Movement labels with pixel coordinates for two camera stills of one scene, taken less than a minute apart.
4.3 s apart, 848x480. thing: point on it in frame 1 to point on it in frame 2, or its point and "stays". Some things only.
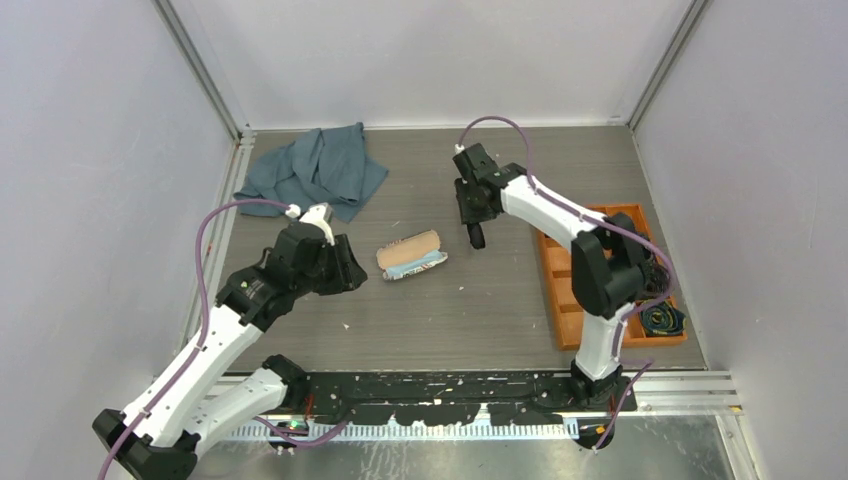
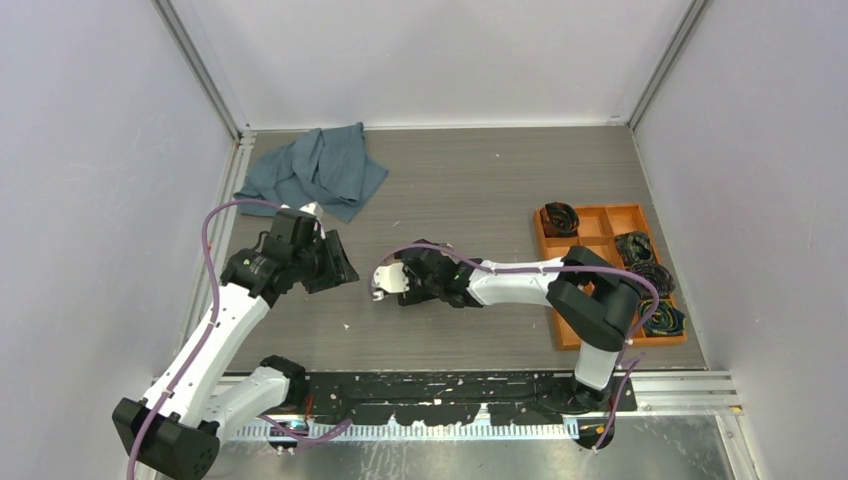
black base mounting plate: [512, 398] stays
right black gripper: [467, 215] to [415, 294]
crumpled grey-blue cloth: [325, 166] stays
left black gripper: [348, 274] stays
